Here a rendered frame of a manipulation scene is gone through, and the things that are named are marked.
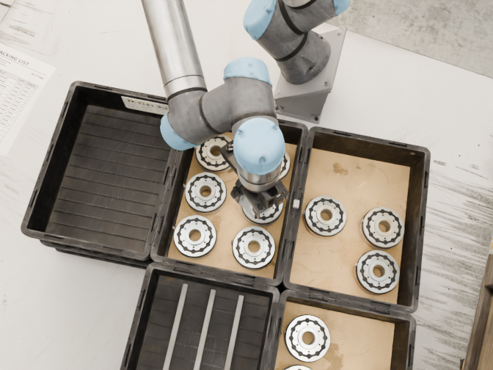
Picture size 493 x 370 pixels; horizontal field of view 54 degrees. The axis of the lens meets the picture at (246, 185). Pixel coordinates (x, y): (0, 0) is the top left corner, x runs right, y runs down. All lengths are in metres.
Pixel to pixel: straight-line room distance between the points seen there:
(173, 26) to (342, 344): 0.78
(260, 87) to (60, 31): 1.02
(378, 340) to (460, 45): 1.77
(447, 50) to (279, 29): 1.50
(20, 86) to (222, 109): 0.94
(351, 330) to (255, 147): 0.63
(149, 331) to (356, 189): 0.61
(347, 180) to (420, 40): 1.44
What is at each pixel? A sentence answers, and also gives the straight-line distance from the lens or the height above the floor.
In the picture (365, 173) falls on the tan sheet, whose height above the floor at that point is 0.83.
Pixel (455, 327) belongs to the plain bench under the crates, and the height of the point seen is 0.70.
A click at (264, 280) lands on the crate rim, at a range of 1.09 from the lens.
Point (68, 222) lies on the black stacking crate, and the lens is 1.28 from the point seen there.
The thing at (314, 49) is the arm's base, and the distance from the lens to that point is 1.32.
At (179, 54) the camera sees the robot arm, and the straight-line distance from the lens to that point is 0.88.
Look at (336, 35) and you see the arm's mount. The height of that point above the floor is 0.89.
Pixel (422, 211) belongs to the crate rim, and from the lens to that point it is 1.20.
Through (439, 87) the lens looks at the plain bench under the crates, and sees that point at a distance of 1.63.
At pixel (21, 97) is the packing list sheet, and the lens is 1.61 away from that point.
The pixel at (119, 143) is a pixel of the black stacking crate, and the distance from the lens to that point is 1.32.
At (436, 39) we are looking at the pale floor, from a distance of 2.64.
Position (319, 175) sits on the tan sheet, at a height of 0.83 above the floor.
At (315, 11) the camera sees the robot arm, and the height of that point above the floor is 1.08.
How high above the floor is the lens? 2.01
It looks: 72 degrees down
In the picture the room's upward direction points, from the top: 5 degrees clockwise
